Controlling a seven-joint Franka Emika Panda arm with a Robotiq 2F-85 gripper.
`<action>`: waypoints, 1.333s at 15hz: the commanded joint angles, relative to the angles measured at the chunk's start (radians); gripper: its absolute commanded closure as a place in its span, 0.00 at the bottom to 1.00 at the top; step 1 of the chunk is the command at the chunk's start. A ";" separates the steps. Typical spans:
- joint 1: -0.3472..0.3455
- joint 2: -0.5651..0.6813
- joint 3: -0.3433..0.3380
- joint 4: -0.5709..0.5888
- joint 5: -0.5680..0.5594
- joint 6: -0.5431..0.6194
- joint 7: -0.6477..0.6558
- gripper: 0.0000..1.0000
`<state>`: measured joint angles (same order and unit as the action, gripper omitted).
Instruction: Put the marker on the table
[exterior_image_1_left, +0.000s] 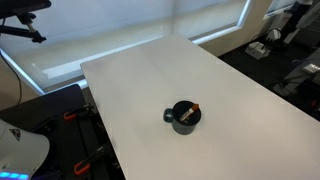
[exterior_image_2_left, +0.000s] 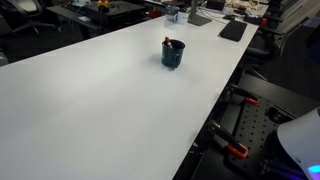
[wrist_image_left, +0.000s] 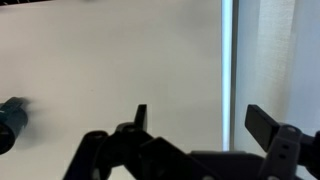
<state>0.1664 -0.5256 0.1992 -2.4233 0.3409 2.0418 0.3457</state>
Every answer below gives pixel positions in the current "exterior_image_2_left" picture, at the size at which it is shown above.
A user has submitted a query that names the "dark green enamel mug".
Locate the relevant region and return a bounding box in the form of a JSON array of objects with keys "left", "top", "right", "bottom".
[{"left": 161, "top": 38, "right": 186, "bottom": 70}]

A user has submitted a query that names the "orange Expo marker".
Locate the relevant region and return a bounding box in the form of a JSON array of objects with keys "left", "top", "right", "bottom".
[{"left": 163, "top": 36, "right": 174, "bottom": 50}]

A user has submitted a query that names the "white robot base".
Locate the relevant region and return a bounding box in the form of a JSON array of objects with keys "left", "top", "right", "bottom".
[{"left": 277, "top": 107, "right": 320, "bottom": 180}]

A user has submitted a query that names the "white coffee mug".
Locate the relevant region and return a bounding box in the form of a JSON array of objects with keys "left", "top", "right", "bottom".
[{"left": 173, "top": 10, "right": 190, "bottom": 25}]

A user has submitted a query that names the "small red object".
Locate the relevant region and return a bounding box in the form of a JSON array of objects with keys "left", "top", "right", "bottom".
[{"left": 148, "top": 8, "right": 163, "bottom": 20}]

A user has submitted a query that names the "grey green cup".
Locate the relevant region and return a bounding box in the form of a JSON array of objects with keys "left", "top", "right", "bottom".
[{"left": 164, "top": 4, "right": 181, "bottom": 22}]

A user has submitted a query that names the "grey monitor stand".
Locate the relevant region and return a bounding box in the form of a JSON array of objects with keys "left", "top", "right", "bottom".
[{"left": 187, "top": 0, "right": 213, "bottom": 27}]

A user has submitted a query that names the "black desk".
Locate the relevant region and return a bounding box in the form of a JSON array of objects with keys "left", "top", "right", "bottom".
[{"left": 46, "top": 0, "right": 148, "bottom": 40}]

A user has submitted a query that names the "black electronic box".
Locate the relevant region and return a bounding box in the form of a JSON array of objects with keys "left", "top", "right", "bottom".
[{"left": 206, "top": 0, "right": 226, "bottom": 11}]

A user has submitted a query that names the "yellow emergency stop button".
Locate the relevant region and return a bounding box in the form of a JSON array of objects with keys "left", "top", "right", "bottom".
[{"left": 96, "top": 0, "right": 111, "bottom": 13}]

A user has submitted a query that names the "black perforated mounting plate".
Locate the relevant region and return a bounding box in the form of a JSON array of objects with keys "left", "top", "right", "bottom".
[{"left": 228, "top": 94, "right": 298, "bottom": 179}]

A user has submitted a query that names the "black robot cart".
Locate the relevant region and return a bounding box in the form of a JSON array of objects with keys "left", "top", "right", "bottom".
[{"left": 173, "top": 71, "right": 320, "bottom": 180}]

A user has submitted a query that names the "small black box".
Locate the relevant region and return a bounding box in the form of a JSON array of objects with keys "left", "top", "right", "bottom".
[{"left": 243, "top": 13, "right": 264, "bottom": 26}]

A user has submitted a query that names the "beige cloth pile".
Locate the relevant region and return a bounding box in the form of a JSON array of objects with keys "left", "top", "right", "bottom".
[{"left": 231, "top": 0, "right": 258, "bottom": 11}]

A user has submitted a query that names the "grey office chair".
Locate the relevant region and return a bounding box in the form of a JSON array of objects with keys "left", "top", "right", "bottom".
[{"left": 246, "top": 0, "right": 320, "bottom": 68}]

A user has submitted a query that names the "black office chair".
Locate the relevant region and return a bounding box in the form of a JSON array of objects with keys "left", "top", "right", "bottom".
[{"left": 0, "top": 0, "right": 56, "bottom": 36}]

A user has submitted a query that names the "black clamp orange handle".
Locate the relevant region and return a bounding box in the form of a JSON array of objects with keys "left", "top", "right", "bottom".
[
  {"left": 229, "top": 84, "right": 260, "bottom": 106},
  {"left": 208, "top": 119, "right": 250, "bottom": 160}
]

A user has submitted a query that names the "black metal bracket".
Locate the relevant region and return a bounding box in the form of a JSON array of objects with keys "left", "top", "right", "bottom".
[{"left": 266, "top": 106, "right": 294, "bottom": 125}]

